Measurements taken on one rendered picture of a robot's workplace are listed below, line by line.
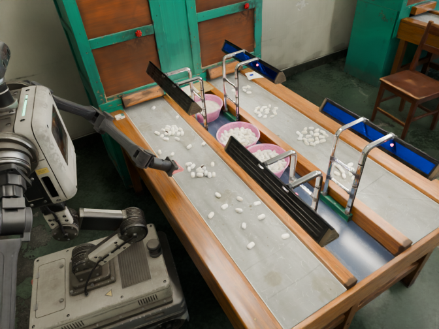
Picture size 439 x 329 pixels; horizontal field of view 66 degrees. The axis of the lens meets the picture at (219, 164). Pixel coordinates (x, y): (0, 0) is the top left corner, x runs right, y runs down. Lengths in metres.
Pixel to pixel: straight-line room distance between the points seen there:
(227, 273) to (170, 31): 1.66
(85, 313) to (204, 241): 0.67
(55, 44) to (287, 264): 2.51
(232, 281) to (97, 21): 1.68
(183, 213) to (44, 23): 2.04
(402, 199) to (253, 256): 0.80
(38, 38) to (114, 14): 1.00
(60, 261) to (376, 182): 1.71
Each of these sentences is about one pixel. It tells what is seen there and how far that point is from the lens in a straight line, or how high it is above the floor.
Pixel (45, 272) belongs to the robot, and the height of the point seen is 0.47.
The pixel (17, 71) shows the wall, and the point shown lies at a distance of 3.25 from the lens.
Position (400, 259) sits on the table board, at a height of 0.74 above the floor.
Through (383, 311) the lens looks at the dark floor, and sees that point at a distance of 2.36.
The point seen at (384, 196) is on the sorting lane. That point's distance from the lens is 1.86.
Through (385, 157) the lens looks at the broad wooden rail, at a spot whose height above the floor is 0.76.
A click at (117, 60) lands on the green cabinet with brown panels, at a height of 1.10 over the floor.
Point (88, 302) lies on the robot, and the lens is 1.86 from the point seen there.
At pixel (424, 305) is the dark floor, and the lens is 2.46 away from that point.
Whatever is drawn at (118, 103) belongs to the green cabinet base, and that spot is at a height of 0.81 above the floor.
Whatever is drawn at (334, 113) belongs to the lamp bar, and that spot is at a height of 1.07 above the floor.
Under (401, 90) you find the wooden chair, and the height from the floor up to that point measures 0.46.
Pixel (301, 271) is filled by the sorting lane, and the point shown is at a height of 0.74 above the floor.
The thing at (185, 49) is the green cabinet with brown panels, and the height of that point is 1.05.
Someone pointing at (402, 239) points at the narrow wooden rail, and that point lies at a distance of 1.67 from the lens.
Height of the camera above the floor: 2.00
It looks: 41 degrees down
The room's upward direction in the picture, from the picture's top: 5 degrees counter-clockwise
